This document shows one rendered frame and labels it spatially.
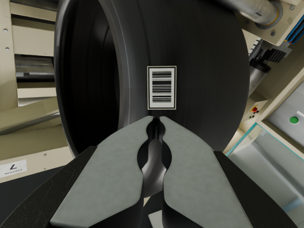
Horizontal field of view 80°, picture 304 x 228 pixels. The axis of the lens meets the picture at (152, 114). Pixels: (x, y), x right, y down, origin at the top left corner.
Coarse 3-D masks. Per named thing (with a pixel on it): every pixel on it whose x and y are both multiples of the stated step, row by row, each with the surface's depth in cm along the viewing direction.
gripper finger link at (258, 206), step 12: (216, 156) 8; (228, 168) 8; (228, 180) 7; (240, 180) 7; (252, 180) 7; (240, 192) 7; (252, 192) 7; (264, 192) 7; (252, 204) 6; (264, 204) 6; (276, 204) 6; (252, 216) 6; (264, 216) 6; (276, 216) 6; (288, 216) 6
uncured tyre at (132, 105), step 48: (96, 0) 56; (144, 0) 26; (192, 0) 28; (96, 48) 71; (144, 48) 25; (192, 48) 26; (240, 48) 35; (96, 96) 77; (144, 96) 26; (192, 96) 27; (240, 96) 36; (96, 144) 68; (144, 192) 35
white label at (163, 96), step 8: (152, 72) 25; (160, 72) 25; (168, 72) 25; (152, 80) 25; (160, 80) 25; (168, 80) 25; (152, 88) 25; (160, 88) 25; (168, 88) 25; (152, 96) 26; (160, 96) 26; (168, 96) 26; (152, 104) 26; (160, 104) 26; (168, 104) 26
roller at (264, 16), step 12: (216, 0) 31; (228, 0) 32; (240, 0) 33; (252, 0) 35; (264, 0) 38; (240, 12) 37; (252, 12) 38; (264, 12) 39; (276, 12) 43; (264, 24) 45
